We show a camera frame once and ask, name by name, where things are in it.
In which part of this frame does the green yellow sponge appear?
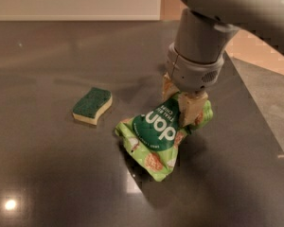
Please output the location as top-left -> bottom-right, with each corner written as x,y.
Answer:
72,87 -> 113,125

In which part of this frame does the green rice chip bag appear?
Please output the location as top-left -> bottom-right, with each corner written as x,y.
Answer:
115,93 -> 213,182

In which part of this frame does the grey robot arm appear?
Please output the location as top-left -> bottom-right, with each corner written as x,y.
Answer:
164,0 -> 284,127

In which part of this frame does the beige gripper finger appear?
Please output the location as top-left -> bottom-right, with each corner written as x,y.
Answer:
162,73 -> 179,101
178,92 -> 208,127

